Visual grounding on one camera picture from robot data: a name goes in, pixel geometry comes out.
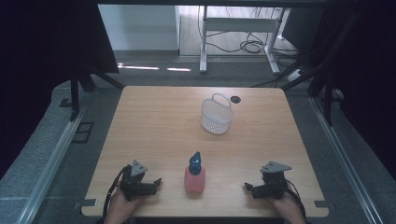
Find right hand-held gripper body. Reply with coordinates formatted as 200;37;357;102
260;161;293;201

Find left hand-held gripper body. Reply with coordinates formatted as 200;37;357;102
119;159;149;202

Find person's left hand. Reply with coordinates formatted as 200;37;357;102
103;188;143;224

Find person's right hand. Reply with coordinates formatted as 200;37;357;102
268;186;308;224

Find pink spray bottle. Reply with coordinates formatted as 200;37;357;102
183;151;206;195

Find white mesh basket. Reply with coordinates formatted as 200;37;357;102
200;92;234;135

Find black metal stand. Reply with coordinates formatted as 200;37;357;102
59;66;126;122
281;12;347;127

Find white power strip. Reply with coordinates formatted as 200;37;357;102
286;68;305;83

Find black curtain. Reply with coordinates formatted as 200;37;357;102
281;0;396;181
0;0;120;180

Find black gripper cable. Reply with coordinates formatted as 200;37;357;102
284;178;308;218
102;165;132;219

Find black table bracket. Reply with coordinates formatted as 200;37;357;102
313;200;336;211
74;198;99;210

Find aluminium floor rail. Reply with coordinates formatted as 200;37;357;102
309;96;385;224
16;104;89;224

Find black square floor frame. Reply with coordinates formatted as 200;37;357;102
72;121;95;145

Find black floor cables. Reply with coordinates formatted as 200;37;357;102
199;6;302;68

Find white desk frame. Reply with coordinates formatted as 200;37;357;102
198;5;287;76

